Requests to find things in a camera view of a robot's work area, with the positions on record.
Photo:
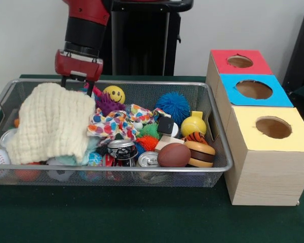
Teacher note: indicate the teal knitted cloth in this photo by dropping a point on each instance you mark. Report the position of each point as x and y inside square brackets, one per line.
[90, 149]

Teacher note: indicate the cream knitted cloth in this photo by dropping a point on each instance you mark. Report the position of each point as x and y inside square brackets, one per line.
[50, 121]

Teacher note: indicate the wooden box with three holes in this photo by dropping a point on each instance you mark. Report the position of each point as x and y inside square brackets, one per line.
[268, 172]

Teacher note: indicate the small green spiky ball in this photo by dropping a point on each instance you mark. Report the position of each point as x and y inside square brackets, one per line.
[149, 129]

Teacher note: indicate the wooden burger toy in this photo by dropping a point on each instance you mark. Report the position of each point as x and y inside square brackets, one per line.
[200, 154]

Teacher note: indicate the black upright panel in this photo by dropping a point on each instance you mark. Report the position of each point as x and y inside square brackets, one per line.
[301, 50]

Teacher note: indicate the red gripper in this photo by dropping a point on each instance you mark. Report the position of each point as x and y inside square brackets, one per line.
[76, 67]

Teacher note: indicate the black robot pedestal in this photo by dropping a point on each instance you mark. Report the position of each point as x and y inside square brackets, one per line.
[142, 38]

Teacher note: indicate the shallow clear mesh bin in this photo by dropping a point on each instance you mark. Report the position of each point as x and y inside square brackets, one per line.
[197, 180]

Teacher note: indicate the yellow smiley ball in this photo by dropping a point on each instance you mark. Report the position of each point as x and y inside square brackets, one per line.
[114, 94]

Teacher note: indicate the small blue spiky ball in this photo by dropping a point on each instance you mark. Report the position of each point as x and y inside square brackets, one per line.
[172, 106]

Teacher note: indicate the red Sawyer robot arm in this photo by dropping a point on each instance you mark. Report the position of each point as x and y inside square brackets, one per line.
[86, 33]

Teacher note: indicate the brown toy football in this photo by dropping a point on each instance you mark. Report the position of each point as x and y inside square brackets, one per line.
[174, 155]

